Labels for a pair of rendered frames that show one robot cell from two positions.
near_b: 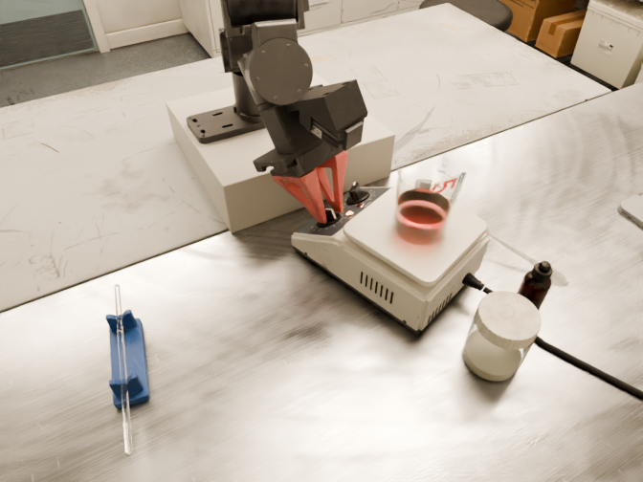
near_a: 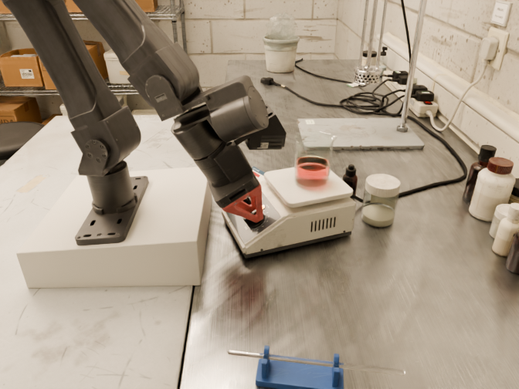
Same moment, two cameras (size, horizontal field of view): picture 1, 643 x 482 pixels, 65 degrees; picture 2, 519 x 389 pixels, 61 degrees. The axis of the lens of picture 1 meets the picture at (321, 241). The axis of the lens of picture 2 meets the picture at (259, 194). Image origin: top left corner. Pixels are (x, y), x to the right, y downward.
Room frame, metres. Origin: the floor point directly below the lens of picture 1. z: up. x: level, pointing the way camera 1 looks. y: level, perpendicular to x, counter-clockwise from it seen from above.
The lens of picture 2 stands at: (0.16, 0.53, 1.34)
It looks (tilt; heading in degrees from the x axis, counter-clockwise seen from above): 30 degrees down; 297
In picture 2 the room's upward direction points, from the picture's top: straight up
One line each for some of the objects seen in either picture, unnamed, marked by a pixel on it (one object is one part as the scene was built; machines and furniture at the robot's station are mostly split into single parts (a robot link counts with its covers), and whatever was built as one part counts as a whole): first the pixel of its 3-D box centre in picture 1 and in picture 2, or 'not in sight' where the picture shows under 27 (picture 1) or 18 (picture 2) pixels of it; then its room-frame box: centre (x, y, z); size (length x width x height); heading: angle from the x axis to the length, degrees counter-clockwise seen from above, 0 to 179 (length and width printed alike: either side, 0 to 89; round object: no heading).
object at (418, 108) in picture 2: not in sight; (406, 90); (0.38, -0.96, 0.92); 0.40 x 0.06 x 0.04; 119
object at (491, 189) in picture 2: not in sight; (493, 188); (0.11, -0.29, 0.95); 0.06 x 0.06 x 0.11
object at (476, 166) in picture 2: not in sight; (481, 173); (0.13, -0.35, 0.95); 0.04 x 0.04 x 0.11
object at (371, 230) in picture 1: (414, 229); (306, 183); (0.39, -0.10, 0.98); 0.12 x 0.12 x 0.01; 47
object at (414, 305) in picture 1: (392, 244); (292, 208); (0.41, -0.08, 0.94); 0.22 x 0.13 x 0.08; 47
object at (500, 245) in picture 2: not in sight; (510, 229); (0.07, -0.18, 0.94); 0.03 x 0.03 x 0.09
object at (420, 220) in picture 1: (426, 205); (314, 160); (0.39, -0.11, 1.03); 0.07 x 0.06 x 0.08; 36
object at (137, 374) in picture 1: (124, 354); (300, 369); (0.28, 0.20, 0.92); 0.10 x 0.03 x 0.04; 19
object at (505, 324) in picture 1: (498, 337); (380, 201); (0.28, -0.18, 0.94); 0.06 x 0.06 x 0.08
